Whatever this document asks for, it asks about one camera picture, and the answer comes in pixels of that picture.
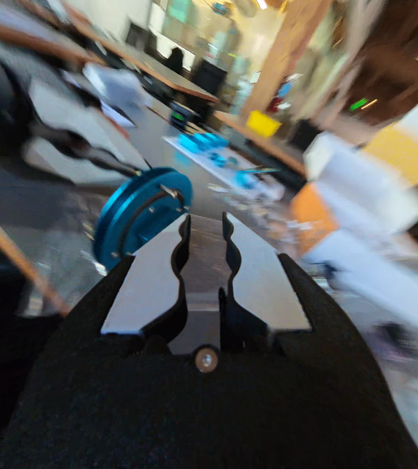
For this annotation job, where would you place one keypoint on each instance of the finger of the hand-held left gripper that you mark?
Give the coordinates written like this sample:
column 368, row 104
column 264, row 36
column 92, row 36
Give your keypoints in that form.
column 69, row 165
column 84, row 124

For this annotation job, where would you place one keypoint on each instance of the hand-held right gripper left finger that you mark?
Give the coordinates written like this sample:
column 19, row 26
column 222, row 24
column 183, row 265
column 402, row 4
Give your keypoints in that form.
column 146, row 293

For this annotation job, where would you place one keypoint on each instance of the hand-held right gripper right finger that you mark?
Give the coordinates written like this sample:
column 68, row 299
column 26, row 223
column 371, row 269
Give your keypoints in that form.
column 267, row 289

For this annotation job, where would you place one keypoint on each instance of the blue round metal turntable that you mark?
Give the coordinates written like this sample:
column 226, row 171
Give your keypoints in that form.
column 121, row 205

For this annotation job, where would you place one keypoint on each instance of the pile of small screw bags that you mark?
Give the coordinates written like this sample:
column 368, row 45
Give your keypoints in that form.
column 267, row 216

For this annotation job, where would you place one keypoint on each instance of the large clear plastic bag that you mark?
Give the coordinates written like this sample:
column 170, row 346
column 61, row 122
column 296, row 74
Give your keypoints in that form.
column 66, row 249

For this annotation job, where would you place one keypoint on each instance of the black device green display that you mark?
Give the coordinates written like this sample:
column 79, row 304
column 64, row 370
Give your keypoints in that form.
column 179, row 117

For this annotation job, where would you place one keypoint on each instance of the white tray with blue parts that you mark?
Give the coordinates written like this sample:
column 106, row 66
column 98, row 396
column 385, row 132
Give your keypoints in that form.
column 223, row 172

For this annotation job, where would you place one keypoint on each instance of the yellow box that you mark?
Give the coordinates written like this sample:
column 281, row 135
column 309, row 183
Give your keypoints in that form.
column 264, row 122

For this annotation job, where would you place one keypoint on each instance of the wooden column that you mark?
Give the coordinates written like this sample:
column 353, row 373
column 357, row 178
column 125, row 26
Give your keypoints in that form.
column 286, row 55

